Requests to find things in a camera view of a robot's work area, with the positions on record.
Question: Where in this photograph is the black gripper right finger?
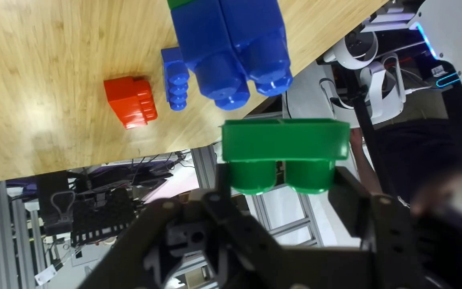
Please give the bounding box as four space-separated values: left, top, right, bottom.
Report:
327 166 462 289

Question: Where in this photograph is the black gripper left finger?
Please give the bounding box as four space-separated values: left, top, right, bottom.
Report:
77 163 297 289

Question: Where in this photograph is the tall blue stack block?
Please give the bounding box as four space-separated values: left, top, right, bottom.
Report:
168 0 295 113

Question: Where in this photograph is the red long block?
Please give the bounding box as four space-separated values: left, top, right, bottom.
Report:
103 76 159 130

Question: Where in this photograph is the pink sheet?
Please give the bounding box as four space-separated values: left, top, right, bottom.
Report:
144 159 202 204

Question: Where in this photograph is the white round bracket device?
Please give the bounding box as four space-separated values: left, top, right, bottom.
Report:
319 31 411 129

